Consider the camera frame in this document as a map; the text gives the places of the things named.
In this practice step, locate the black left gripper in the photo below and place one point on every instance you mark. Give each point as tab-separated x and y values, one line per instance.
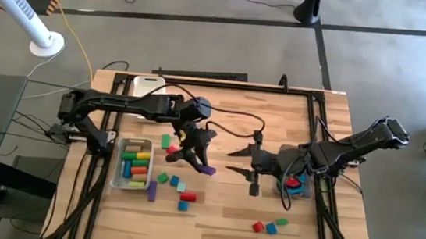
197	139

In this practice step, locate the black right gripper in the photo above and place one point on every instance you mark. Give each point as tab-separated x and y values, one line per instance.
267	162

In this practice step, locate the small red block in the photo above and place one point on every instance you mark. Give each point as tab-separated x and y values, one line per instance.
258	227
172	149

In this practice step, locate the purple rectangular block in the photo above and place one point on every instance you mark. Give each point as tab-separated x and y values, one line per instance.
209	170
152	191

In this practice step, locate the small blue block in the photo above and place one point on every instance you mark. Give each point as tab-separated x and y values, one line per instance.
174	181
271	228

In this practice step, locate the small green block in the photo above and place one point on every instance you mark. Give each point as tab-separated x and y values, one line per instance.
163	177

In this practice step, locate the red cylinder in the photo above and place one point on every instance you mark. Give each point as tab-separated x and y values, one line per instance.
188	196

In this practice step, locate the yellow cylinder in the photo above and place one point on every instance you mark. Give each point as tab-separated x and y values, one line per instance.
143	155

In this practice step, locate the blue half-round block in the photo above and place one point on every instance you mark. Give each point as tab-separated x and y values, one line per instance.
183	205

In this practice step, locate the long red block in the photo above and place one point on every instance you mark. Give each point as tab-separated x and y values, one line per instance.
291	180

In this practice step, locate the orange cylinder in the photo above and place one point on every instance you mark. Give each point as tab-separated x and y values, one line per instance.
138	170

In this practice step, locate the brown wooden cylinder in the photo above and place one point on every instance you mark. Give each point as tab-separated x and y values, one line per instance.
139	177

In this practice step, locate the natural wood block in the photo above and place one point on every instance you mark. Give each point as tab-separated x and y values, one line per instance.
133	148

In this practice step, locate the lime green cylinder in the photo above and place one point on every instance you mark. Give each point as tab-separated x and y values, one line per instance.
136	184

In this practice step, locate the blue cylinder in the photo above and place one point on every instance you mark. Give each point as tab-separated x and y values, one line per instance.
126	169

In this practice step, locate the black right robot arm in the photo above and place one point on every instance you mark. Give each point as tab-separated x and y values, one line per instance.
351	146

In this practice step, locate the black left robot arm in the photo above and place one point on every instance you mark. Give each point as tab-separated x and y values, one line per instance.
132	104

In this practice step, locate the small teal block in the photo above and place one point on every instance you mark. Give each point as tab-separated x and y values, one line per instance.
181	187

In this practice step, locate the green rectangular block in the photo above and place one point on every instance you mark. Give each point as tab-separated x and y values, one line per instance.
165	141

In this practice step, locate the clear smoky plastic bin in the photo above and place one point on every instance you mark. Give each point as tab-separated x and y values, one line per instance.
305	193

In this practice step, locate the green half-round block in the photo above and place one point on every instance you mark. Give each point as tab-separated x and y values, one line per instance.
282	221

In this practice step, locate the light grey plastic bin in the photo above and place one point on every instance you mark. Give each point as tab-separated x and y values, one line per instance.
115	180

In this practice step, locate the white plastic bin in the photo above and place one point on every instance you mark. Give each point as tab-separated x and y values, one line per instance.
147	85

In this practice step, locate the black flat floor bar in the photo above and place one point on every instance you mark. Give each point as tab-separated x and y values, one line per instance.
201	73

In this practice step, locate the small black clamp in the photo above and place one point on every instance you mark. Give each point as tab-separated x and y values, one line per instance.
283	82

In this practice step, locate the black controller box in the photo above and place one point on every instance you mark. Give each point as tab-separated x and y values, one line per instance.
57	132

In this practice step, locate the black stand base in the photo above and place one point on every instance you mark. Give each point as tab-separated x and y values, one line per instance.
309	5

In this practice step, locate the black aluminium table frame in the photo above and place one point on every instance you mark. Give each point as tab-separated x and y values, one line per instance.
239	87

